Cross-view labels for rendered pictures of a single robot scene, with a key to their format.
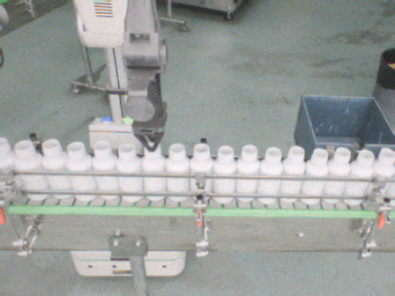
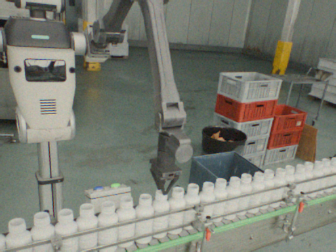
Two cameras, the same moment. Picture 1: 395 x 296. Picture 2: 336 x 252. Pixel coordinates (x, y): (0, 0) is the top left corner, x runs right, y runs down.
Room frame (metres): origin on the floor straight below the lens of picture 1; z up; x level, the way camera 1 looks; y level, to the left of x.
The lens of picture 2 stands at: (-0.15, 0.58, 1.71)
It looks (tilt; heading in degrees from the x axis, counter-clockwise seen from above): 25 degrees down; 331
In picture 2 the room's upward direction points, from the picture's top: 8 degrees clockwise
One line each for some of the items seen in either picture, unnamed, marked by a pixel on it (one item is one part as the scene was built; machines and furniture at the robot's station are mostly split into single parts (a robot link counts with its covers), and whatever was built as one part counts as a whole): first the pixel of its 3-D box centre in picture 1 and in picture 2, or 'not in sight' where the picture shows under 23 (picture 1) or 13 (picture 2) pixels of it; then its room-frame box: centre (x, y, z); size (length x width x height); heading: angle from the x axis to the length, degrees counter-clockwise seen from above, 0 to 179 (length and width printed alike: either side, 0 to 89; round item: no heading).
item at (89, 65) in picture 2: not in sight; (91, 46); (8.44, -0.87, 0.55); 0.40 x 0.40 x 1.10; 6
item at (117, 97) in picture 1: (126, 122); (52, 210); (1.30, 0.52, 0.74); 0.11 x 0.11 x 0.40; 6
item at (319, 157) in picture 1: (314, 176); (254, 192); (0.72, -0.19, 1.08); 0.06 x 0.06 x 0.17
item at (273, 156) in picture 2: not in sight; (270, 148); (3.02, -2.31, 0.11); 0.61 x 0.41 x 0.22; 99
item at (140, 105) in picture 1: (144, 80); (176, 135); (0.64, 0.21, 1.38); 0.12 x 0.09 x 0.12; 7
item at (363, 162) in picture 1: (358, 177); (276, 187); (0.73, -0.31, 1.08); 0.06 x 0.06 x 0.17
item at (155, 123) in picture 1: (149, 107); (165, 159); (0.68, 0.22, 1.28); 0.10 x 0.07 x 0.07; 6
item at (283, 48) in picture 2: not in sight; (281, 59); (8.48, -6.80, 0.55); 0.40 x 0.40 x 1.10; 6
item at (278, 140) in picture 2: not in sight; (274, 133); (3.02, -2.31, 0.33); 0.61 x 0.41 x 0.22; 99
